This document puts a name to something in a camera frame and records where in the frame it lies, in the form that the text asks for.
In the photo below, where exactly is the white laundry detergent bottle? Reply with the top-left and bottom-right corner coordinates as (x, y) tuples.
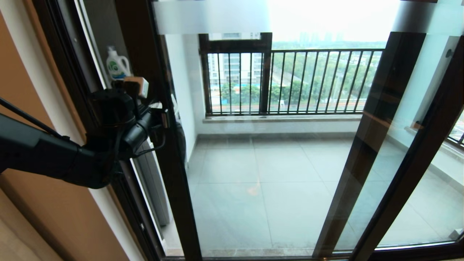
(106, 46), (132, 81)

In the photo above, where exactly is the long black balcony railing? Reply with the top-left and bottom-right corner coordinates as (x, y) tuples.
(200, 49), (385, 116)

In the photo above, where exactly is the short black balcony railing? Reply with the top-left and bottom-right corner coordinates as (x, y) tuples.
(447, 120), (464, 148)

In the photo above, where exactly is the long marble window sill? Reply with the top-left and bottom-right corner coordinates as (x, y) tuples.
(203, 115), (363, 124)

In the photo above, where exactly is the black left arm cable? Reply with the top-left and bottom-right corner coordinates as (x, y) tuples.
(0, 97), (166, 158)

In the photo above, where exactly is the dark framed balcony window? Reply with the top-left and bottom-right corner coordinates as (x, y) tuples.
(199, 33), (273, 116)

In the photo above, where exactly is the white front-load washing machine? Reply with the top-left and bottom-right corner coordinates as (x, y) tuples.
(132, 105), (188, 226)

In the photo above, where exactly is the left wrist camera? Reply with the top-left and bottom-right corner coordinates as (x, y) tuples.
(123, 76), (150, 99)

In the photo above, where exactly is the fixed glass door panel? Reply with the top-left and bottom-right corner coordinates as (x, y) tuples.
(314, 0), (464, 257)

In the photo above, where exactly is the dark framed sliding glass door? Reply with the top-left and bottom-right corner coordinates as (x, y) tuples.
(115, 0), (464, 261)

